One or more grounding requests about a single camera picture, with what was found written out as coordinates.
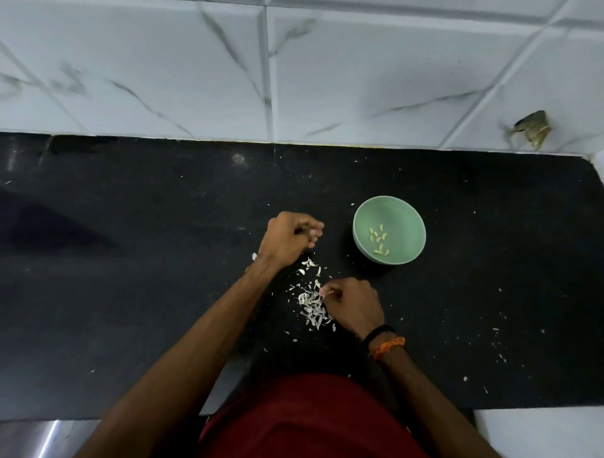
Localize person's right hand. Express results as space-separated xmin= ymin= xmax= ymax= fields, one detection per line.
xmin=320 ymin=277 xmax=386 ymax=342

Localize person's left hand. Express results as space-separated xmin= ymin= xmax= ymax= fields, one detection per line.
xmin=256 ymin=211 xmax=326 ymax=271

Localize person's left forearm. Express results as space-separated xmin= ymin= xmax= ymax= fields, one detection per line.
xmin=75 ymin=257 xmax=284 ymax=458

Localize person's right forearm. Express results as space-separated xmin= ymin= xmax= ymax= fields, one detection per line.
xmin=373 ymin=343 xmax=502 ymax=458

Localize pile of white garlic peels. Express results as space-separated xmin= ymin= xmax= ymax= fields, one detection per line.
xmin=285 ymin=257 xmax=338 ymax=332

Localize black wristband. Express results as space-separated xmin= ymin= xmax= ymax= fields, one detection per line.
xmin=362 ymin=324 xmax=396 ymax=344

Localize heap of peeled garlic cloves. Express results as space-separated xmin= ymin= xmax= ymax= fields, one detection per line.
xmin=368 ymin=224 xmax=390 ymax=258

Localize orange thread wristband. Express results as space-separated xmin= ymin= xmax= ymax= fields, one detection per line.
xmin=370 ymin=336 xmax=407 ymax=360

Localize green ceramic bowl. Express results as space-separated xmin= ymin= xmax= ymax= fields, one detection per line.
xmin=352 ymin=195 xmax=427 ymax=267

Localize red shirt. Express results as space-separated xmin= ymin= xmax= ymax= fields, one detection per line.
xmin=197 ymin=374 xmax=429 ymax=458

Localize scattered garlic peel bits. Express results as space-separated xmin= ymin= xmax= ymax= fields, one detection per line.
xmin=461 ymin=326 xmax=509 ymax=396

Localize stainless steel panel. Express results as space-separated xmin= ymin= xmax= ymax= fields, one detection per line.
xmin=0 ymin=417 xmax=210 ymax=458

